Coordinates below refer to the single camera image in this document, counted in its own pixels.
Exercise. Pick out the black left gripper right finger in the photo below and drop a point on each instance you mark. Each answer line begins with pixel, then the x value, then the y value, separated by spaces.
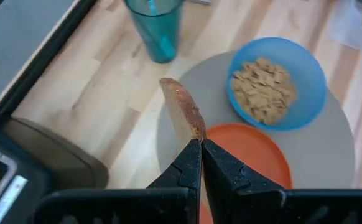
pixel 230 193

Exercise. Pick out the orange plate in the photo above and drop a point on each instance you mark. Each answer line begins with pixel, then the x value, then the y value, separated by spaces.
pixel 252 152

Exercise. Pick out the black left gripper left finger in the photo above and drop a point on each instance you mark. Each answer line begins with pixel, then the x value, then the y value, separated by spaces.
pixel 187 168

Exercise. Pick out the toast slice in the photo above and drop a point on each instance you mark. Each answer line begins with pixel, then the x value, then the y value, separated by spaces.
pixel 184 112

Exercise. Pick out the black table edge rail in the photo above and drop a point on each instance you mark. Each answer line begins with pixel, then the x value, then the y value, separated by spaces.
pixel 38 59

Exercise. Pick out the clear glass of milk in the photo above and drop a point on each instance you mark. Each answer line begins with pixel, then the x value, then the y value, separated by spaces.
pixel 355 28

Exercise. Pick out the round grey placemat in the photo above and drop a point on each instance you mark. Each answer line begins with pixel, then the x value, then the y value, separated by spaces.
pixel 318 155

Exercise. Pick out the teal transparent cup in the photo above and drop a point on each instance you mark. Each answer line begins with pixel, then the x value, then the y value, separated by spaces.
pixel 156 37

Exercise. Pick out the square cereal pieces pile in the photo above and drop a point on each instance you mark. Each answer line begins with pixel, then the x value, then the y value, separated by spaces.
pixel 262 93

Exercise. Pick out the black toaster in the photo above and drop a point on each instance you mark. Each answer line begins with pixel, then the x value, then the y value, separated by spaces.
pixel 35 186

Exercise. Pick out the blue bowl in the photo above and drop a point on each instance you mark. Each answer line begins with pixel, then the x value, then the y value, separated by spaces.
pixel 308 77

